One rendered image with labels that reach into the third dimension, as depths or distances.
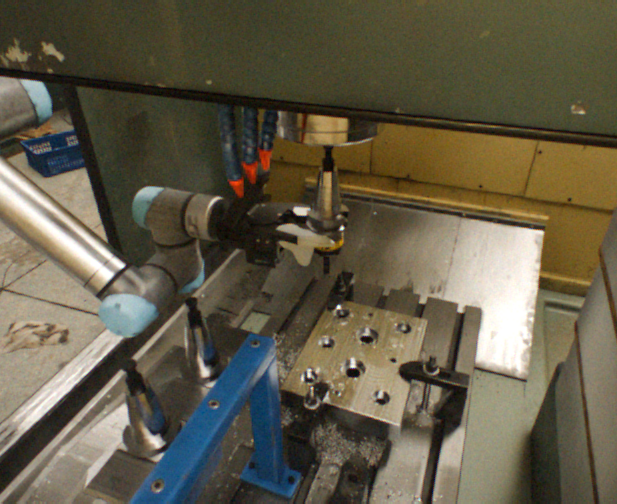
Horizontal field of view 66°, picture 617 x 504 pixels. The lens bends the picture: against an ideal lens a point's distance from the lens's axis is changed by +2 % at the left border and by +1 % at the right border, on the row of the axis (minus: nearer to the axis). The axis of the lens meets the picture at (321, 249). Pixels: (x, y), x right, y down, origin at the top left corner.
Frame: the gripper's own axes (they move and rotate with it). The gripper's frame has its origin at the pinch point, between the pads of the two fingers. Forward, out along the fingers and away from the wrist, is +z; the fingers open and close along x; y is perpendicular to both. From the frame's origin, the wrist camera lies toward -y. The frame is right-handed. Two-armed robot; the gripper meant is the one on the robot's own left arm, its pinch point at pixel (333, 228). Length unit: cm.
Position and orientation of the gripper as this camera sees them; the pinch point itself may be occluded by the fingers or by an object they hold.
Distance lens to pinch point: 72.0
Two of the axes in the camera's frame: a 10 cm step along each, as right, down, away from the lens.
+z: 9.4, 1.8, -2.9
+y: 0.1, 8.4, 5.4
